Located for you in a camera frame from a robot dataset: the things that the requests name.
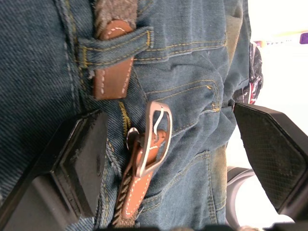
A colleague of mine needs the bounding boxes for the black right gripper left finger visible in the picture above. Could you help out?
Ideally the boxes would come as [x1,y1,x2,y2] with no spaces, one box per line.
[0,109,109,231]

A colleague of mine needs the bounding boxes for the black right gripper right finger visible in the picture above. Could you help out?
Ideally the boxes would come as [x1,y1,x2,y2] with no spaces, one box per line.
[233,102,308,220]

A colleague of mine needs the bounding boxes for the braided belt with brown leather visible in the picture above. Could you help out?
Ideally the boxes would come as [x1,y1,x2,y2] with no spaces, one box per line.
[92,0,173,229]

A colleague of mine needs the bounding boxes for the blue denim shorts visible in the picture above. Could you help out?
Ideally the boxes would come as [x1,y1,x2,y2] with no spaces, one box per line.
[0,0,252,231]

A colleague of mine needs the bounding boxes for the crinkled black plastic bag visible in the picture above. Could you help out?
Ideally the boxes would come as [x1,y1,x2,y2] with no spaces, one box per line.
[232,41,264,105]

